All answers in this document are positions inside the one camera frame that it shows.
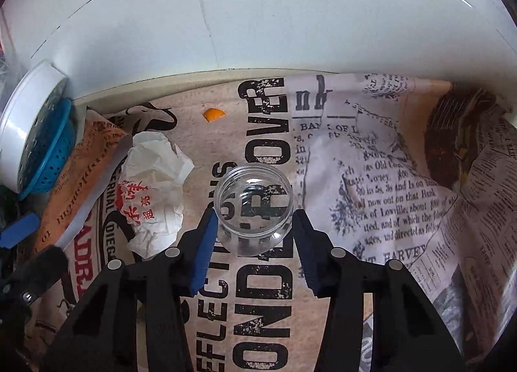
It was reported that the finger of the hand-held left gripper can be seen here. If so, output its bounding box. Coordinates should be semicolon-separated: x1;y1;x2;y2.
0;212;40;251
0;245;70;308

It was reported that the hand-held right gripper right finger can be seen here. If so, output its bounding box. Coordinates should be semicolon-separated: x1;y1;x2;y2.
291;208;466;372

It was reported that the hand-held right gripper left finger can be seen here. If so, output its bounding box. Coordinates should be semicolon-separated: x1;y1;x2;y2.
39;210;219;372

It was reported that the clear glass jar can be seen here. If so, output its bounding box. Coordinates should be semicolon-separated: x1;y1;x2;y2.
213;163;294;258

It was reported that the newspaper print tablecloth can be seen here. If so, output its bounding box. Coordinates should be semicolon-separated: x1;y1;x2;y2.
24;73;517;372

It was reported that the blue plastic basket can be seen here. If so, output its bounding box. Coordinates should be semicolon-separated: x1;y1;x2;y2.
18;98;77;200

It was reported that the orange printed booklet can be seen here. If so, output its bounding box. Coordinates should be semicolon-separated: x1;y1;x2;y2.
30;109;135;252

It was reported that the crumpled white paper wrapper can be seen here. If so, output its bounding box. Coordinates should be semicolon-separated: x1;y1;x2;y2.
117;131;195;260

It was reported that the white perforated lid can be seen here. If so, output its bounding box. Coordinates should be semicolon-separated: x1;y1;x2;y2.
0;60;69;193

